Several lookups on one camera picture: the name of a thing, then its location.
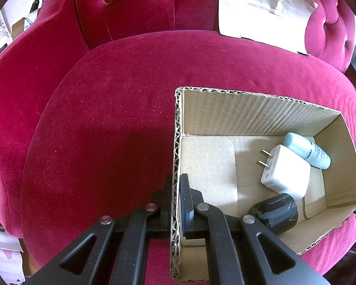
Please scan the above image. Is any white pink printed fabric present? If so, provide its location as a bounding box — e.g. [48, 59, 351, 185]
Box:
[0, 226, 26, 285]

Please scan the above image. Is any light blue cosmetic bottle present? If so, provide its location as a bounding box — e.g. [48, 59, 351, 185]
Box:
[283, 132, 331, 170]

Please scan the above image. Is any large white charger plug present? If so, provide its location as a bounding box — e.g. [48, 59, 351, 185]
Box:
[256, 144, 311, 200]

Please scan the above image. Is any brown cardboard carton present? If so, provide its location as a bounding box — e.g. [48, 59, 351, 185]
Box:
[12, 9, 40, 40]

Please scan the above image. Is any black cylinder with white cap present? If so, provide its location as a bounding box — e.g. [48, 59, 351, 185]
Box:
[248, 193, 299, 234]

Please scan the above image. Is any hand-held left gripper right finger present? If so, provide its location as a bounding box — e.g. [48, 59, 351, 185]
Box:
[179, 174, 330, 285]

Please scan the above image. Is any red velvet tufted sofa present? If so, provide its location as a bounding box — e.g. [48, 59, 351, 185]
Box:
[0, 0, 356, 276]

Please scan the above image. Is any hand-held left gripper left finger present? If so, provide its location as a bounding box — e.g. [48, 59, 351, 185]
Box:
[27, 174, 175, 285]

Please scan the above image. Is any creased white paper sheet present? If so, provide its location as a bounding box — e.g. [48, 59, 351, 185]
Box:
[218, 0, 319, 56]

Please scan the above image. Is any cardboard box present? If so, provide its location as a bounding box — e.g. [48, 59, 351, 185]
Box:
[170, 87, 356, 284]

